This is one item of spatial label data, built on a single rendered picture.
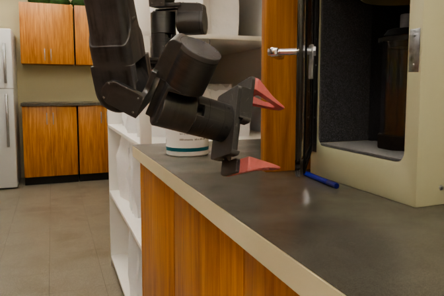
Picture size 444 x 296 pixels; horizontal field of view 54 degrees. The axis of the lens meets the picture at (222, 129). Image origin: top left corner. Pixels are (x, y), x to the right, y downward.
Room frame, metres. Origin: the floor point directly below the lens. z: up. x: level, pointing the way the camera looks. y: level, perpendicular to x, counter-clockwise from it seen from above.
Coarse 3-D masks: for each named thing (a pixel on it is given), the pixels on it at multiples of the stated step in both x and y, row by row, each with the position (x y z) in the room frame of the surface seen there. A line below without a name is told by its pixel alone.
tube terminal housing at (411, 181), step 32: (320, 0) 0.99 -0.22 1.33; (416, 0) 0.73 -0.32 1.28; (416, 96) 0.72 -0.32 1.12; (416, 128) 0.72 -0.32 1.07; (320, 160) 0.97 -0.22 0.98; (352, 160) 0.87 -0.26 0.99; (384, 160) 0.79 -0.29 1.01; (416, 160) 0.72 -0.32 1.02; (384, 192) 0.78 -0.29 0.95; (416, 192) 0.71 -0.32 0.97
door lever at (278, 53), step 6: (270, 48) 0.75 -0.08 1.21; (276, 48) 0.75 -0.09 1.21; (282, 48) 0.75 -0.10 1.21; (288, 48) 0.75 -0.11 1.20; (294, 48) 0.75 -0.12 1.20; (270, 54) 0.75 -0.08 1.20; (276, 54) 0.75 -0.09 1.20; (282, 54) 0.75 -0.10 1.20; (288, 54) 0.75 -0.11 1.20; (294, 54) 0.75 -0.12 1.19
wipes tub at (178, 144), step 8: (168, 136) 1.29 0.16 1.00; (176, 136) 1.27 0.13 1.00; (184, 136) 1.26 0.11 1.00; (192, 136) 1.27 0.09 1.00; (168, 144) 1.29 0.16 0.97; (176, 144) 1.27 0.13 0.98; (184, 144) 1.26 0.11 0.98; (192, 144) 1.27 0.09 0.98; (200, 144) 1.28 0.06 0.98; (208, 144) 1.32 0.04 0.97; (168, 152) 1.29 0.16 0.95; (176, 152) 1.27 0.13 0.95; (184, 152) 1.26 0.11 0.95; (192, 152) 1.27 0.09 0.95; (200, 152) 1.28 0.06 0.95
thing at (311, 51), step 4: (312, 44) 0.74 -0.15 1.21; (304, 48) 0.74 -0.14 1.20; (308, 48) 0.74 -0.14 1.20; (312, 48) 0.73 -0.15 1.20; (304, 52) 0.74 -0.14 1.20; (308, 52) 0.74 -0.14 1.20; (312, 52) 0.73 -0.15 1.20; (304, 56) 0.74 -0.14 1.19; (312, 56) 0.73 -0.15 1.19; (312, 60) 0.73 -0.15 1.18; (312, 64) 0.73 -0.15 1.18; (312, 68) 0.73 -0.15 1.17; (312, 72) 0.73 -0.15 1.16; (312, 76) 0.73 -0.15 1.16
